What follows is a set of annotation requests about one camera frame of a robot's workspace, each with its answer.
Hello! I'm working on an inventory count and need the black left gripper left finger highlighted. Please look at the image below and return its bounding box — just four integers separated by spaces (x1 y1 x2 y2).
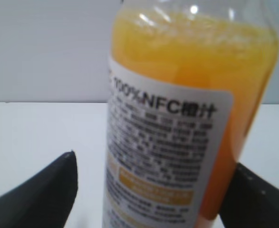
0 151 78 228

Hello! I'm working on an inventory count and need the orange juice bottle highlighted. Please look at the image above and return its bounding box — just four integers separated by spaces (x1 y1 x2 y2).
102 0 279 228

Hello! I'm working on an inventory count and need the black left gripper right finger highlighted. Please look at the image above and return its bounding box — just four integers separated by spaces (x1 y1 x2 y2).
219 163 279 228

